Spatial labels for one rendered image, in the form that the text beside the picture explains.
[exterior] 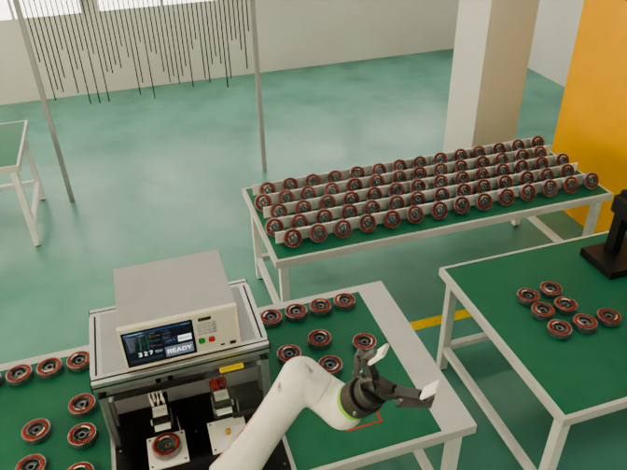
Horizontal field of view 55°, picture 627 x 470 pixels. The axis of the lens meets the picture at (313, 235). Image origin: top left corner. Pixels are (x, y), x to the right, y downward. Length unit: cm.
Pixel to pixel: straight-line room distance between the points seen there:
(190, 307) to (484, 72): 382
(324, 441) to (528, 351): 107
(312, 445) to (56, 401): 114
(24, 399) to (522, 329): 230
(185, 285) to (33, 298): 255
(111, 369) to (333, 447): 91
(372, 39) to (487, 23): 385
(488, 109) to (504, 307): 277
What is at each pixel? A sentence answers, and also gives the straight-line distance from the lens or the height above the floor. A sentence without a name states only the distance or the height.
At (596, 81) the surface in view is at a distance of 518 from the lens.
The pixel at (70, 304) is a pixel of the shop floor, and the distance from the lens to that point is 470.
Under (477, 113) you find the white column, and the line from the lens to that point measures 564.
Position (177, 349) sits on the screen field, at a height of 117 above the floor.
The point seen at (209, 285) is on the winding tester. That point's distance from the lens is 241.
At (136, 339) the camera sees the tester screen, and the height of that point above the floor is 126.
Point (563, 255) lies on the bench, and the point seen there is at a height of 75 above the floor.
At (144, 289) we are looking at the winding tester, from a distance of 246.
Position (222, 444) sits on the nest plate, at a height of 78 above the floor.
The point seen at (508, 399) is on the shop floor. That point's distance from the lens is 384.
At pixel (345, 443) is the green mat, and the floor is 75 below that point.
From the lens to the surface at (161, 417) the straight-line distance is 252.
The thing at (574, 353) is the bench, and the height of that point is 75.
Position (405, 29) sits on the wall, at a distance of 923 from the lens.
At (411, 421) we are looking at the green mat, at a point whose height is 75.
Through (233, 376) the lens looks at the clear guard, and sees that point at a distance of 240.
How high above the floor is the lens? 280
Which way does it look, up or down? 34 degrees down
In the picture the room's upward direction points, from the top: 1 degrees counter-clockwise
